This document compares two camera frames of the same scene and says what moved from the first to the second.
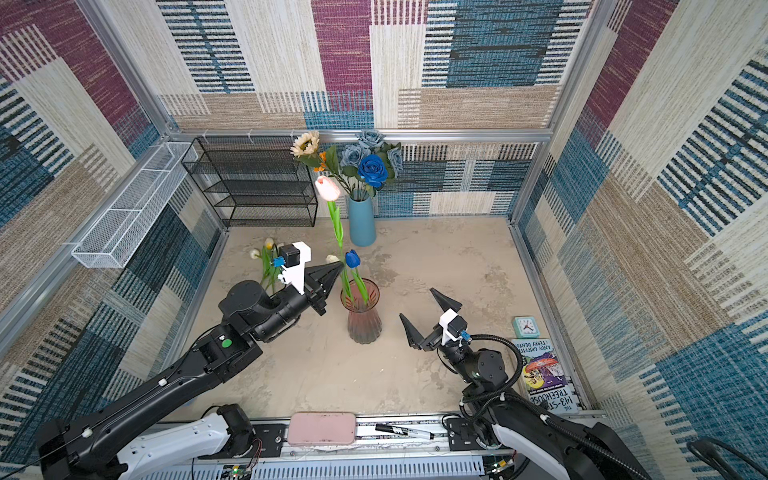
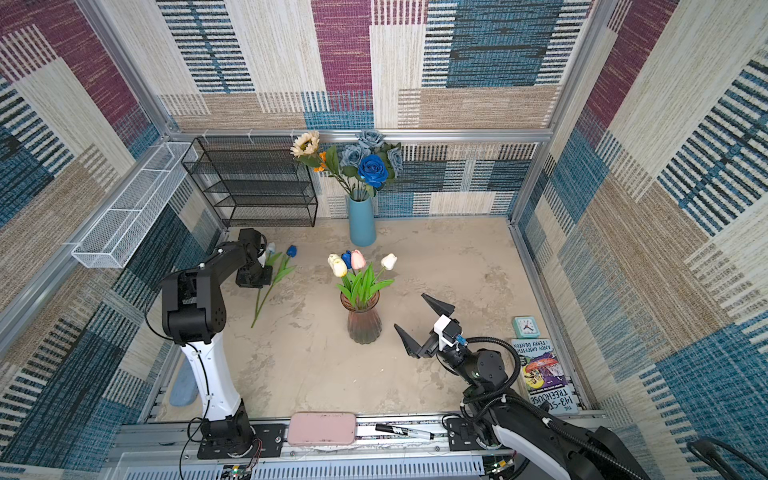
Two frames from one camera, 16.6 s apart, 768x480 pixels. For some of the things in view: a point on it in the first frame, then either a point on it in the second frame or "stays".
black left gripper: (316, 277) → (266, 280)
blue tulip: (352, 259) stays
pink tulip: (329, 190) → (359, 281)
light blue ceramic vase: (362, 222) stays
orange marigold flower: (323, 156) stays
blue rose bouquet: (371, 163) stays
